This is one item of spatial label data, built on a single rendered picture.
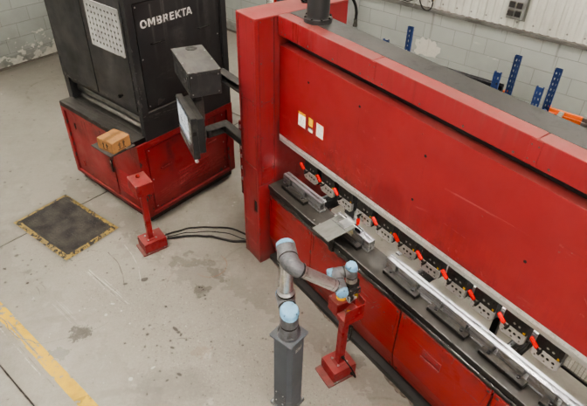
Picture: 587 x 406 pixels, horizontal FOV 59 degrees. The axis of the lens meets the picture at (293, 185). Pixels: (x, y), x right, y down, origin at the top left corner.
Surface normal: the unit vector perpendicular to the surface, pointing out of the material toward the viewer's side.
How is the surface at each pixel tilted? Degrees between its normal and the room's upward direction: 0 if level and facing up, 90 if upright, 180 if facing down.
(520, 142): 90
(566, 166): 90
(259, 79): 90
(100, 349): 0
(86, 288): 0
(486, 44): 90
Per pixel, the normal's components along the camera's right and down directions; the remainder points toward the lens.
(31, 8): 0.77, 0.40
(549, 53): -0.64, 0.44
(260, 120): 0.59, 0.49
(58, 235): 0.02, -0.80
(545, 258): -0.80, 0.34
